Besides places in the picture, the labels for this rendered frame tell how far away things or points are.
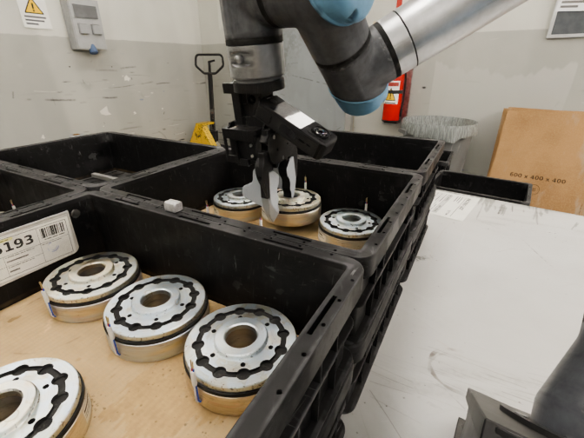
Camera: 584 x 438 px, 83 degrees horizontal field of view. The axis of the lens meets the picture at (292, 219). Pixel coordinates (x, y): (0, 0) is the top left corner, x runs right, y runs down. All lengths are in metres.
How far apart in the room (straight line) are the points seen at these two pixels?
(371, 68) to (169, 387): 0.41
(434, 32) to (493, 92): 2.78
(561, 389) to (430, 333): 0.32
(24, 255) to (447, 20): 0.57
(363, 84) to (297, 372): 0.37
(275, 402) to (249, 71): 0.38
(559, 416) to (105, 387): 0.35
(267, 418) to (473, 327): 0.49
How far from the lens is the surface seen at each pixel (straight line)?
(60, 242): 0.52
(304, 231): 0.57
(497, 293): 0.75
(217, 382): 0.30
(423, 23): 0.48
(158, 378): 0.36
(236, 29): 0.46
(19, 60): 3.83
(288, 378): 0.21
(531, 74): 3.23
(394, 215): 0.41
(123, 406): 0.35
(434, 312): 0.65
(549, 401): 0.31
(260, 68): 0.46
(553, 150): 3.10
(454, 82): 3.29
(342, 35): 0.42
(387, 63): 0.47
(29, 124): 3.83
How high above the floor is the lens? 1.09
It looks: 25 degrees down
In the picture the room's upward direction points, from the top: straight up
